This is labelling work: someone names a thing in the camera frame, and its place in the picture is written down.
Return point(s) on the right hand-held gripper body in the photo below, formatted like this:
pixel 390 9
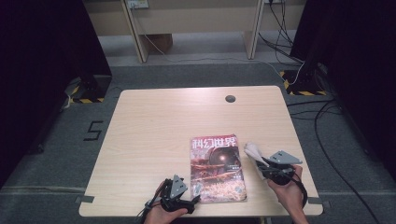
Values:
pixel 280 172

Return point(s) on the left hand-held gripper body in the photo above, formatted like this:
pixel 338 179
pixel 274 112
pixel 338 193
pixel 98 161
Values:
pixel 176 193

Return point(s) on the glossy illustrated magazine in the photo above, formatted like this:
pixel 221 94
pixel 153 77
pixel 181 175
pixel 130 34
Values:
pixel 218 180

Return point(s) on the person's right hand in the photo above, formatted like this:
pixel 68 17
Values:
pixel 291 196

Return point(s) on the person's left hand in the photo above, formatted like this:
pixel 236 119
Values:
pixel 162 216

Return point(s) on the grey tape piece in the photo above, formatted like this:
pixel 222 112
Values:
pixel 317 201
pixel 84 199

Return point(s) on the grey round table grommet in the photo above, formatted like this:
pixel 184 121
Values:
pixel 230 99

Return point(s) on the stand base with hazard tape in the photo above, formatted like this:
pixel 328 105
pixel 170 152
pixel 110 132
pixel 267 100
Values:
pixel 93 90
pixel 303 84

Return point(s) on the black curtain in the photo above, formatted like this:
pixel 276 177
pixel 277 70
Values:
pixel 358 62
pixel 40 77

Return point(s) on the brown cardboard box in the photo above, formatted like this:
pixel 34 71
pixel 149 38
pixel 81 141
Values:
pixel 162 42

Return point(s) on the white power strip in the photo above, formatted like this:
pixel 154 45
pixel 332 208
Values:
pixel 137 3

